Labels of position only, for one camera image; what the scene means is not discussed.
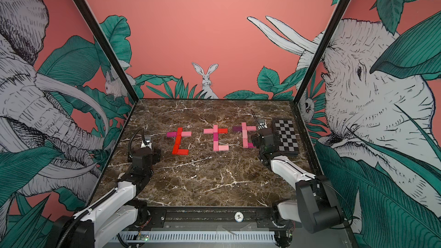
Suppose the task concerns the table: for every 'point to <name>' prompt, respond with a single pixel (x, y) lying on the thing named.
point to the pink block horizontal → (245, 143)
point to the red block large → (175, 149)
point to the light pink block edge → (244, 126)
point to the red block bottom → (178, 139)
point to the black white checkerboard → (286, 135)
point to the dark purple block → (237, 128)
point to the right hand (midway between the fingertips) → (265, 129)
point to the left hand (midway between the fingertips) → (145, 146)
